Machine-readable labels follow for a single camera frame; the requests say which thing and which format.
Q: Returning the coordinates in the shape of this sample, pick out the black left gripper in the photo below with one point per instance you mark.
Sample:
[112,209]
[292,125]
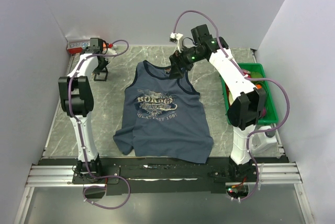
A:
[96,70]

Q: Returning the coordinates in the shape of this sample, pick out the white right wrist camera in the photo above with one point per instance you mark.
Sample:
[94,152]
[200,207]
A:
[177,38]

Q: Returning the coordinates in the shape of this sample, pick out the blue sleeveless shirt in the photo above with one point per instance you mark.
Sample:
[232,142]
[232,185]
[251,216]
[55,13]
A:
[163,117]

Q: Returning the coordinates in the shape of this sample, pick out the green plastic bin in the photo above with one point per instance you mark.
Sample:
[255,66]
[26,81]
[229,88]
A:
[271,116]

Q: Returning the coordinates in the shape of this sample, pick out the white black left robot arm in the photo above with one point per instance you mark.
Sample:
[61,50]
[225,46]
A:
[77,102]

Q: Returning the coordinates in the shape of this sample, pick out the aluminium frame rail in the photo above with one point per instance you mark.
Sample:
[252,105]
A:
[63,175]

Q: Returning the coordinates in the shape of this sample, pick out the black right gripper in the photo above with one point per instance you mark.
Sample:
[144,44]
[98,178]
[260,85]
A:
[177,62]

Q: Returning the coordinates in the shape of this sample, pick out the white bottle grey cap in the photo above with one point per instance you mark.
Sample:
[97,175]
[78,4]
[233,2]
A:
[263,140]

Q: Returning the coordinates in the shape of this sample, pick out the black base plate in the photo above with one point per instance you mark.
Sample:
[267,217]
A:
[164,175]

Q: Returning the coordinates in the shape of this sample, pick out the green toy pepper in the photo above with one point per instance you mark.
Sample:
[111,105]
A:
[256,75]

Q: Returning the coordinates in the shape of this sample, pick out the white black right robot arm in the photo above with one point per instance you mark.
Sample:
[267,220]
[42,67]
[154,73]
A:
[247,100]

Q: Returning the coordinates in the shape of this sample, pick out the black rectangular frame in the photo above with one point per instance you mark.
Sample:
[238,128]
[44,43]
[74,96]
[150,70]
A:
[101,76]

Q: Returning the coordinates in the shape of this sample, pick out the red white cardboard box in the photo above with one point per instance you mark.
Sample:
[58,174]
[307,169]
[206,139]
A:
[83,47]

